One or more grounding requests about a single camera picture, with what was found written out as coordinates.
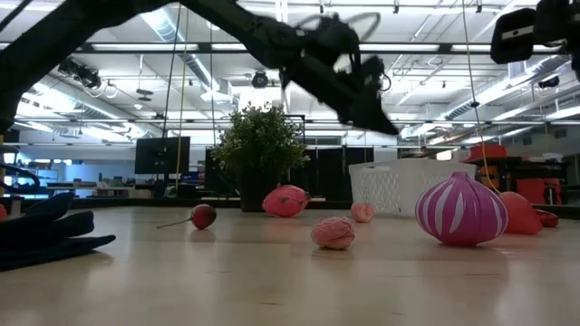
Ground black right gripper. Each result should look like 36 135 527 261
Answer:
533 0 580 50

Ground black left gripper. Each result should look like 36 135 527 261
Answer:
278 16 401 137

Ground pink bumpy toy fruit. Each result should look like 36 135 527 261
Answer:
350 202 376 224
310 216 356 251

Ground purple white striped onion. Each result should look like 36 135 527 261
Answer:
414 170 509 248

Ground red toy pepper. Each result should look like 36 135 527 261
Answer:
498 191 544 236

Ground small dark red chili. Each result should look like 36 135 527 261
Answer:
534 208 560 229

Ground red radish with stem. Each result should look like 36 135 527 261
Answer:
156 203 218 231

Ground black divider panels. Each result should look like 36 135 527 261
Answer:
289 144 375 203

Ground white perforated plastic basket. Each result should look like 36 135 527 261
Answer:
347 158 478 217

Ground green potted plant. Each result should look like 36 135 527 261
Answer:
210 101 312 213

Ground red and black cart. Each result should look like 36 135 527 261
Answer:
461 143 567 206

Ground black monitor on stand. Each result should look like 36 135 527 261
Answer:
134 136 191 176

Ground dark blue folded cloth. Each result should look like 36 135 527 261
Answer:
0 190 117 273

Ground yellow hanging cable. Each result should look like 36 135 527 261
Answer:
174 0 190 191
460 0 502 196

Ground black round ceiling camera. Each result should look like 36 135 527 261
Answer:
251 70 270 90

